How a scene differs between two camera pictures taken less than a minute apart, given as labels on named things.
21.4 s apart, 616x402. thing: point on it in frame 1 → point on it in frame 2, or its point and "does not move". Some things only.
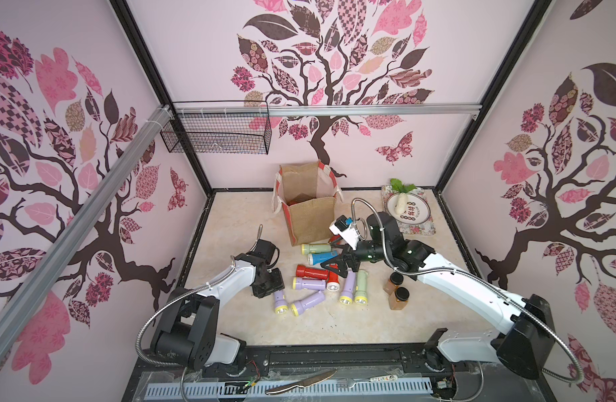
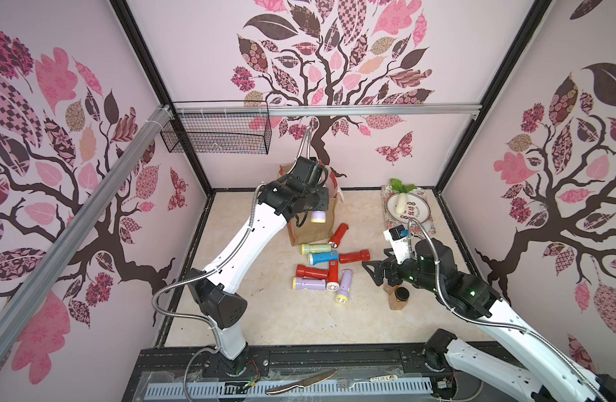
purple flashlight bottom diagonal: x=302 y=306 → x=318 y=217
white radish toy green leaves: x=402 y=199 does not move
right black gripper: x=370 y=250 → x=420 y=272
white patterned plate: x=417 y=212 does not move
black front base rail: x=336 y=363 does not move
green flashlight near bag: x=308 y=249 does not move
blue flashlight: x=315 y=259 does not move
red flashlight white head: x=333 y=284 does not move
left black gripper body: x=271 y=283 → x=314 y=198
